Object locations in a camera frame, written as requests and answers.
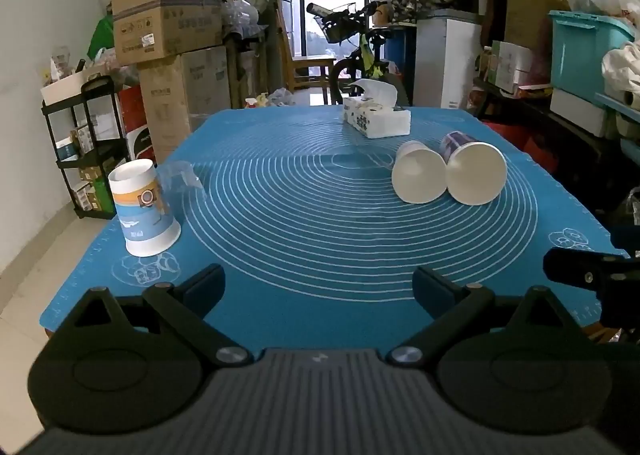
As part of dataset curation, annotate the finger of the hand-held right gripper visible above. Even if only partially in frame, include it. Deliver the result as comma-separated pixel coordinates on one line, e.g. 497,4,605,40
543,247,617,294

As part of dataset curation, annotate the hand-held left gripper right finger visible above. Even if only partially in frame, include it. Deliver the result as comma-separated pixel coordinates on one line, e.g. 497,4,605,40
387,265,582,368

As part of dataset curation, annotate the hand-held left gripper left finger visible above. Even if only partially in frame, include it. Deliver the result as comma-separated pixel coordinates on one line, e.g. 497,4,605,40
60,263,253,369

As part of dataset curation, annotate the plain white paper cup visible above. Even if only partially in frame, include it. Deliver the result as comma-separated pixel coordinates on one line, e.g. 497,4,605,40
391,140,447,205

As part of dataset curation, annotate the purple printed paper cup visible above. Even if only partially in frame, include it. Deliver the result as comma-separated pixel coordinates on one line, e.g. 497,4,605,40
439,131,509,207

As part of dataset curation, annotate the blue printed paper cup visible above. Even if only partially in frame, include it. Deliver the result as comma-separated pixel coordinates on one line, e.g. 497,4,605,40
108,158,182,257

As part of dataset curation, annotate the clear plastic wrapper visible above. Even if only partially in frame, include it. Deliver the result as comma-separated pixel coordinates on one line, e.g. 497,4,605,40
158,160,206,197

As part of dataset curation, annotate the dark side table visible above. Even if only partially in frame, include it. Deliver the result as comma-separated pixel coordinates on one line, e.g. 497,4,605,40
472,77,640,217

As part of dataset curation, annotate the blue silicone baking mat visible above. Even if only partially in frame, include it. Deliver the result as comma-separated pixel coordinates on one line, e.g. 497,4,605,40
39,105,632,357

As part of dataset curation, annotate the flat white box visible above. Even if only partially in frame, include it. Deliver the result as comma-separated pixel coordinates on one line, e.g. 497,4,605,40
549,87,609,138

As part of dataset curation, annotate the black shelf cart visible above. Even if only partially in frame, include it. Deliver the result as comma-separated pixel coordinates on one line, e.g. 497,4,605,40
41,76,132,220

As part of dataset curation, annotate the red and white carton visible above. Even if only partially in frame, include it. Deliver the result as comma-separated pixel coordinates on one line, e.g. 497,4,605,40
118,85,152,162

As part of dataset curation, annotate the white tissue pack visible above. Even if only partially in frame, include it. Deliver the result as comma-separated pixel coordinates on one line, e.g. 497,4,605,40
342,78,412,139

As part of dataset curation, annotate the tall brown cardboard box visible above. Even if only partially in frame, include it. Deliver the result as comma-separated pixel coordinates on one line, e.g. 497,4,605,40
138,46,232,164

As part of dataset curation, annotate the crumpled white cloth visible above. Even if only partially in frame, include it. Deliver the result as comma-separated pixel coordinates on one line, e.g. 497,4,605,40
601,39,640,97

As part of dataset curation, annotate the white and green carton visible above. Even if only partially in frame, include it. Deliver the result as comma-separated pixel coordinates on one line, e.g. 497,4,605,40
491,40,534,95

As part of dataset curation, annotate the teal plastic storage bin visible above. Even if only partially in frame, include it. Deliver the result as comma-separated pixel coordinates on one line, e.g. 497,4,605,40
548,10,640,104

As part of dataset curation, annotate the white chest freezer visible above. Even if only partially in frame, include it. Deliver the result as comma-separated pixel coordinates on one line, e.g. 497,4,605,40
413,10,484,110

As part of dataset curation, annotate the blue barrel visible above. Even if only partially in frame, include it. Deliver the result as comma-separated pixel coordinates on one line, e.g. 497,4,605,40
385,26,417,103

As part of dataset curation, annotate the wooden chair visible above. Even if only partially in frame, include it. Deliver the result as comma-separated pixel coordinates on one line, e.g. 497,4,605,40
276,10,337,92

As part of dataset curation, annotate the white open box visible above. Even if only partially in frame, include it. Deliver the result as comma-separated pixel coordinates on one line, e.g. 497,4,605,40
40,66,109,106

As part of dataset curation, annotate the black bicycle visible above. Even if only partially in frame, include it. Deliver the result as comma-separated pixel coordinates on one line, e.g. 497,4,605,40
305,0,402,107

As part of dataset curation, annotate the open brown cardboard box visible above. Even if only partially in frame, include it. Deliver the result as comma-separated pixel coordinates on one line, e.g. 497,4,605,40
108,0,225,67

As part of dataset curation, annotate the green bag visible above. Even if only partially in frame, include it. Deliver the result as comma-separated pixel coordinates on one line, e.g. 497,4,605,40
87,15,116,61

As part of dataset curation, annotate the clear plastic bag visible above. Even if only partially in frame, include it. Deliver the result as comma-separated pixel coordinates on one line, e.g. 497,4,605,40
221,0,264,39

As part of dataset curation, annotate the large brown cardboard box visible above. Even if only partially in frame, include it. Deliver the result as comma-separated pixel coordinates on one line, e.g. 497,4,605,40
504,0,572,57

